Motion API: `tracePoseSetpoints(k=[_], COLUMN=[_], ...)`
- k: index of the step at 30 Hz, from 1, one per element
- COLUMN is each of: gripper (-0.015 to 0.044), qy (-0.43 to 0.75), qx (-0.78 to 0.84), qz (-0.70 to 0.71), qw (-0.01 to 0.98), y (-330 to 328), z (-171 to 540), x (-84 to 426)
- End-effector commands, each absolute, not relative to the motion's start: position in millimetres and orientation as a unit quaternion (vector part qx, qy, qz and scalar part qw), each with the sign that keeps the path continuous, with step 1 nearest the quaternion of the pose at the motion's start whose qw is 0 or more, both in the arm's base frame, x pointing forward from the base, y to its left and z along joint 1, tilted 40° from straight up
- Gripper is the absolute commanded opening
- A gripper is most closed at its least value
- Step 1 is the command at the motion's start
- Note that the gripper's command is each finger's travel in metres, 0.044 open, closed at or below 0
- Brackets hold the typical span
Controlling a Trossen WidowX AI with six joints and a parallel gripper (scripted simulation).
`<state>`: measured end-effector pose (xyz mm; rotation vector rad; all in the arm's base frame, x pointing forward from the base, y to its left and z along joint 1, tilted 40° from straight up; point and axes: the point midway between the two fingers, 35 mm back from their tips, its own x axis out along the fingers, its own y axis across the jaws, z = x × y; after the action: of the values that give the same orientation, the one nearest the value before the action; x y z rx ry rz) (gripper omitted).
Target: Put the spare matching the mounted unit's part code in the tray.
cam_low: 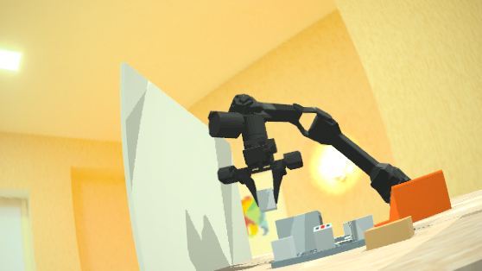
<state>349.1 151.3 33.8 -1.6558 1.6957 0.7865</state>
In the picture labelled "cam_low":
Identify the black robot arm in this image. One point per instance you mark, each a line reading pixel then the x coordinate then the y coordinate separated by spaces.
pixel 247 116

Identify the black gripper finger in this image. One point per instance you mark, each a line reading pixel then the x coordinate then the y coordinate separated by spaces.
pixel 250 183
pixel 277 175

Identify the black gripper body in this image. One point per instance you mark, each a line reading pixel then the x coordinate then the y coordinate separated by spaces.
pixel 228 175

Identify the white panel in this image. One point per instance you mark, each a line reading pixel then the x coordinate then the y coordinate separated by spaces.
pixel 183 218

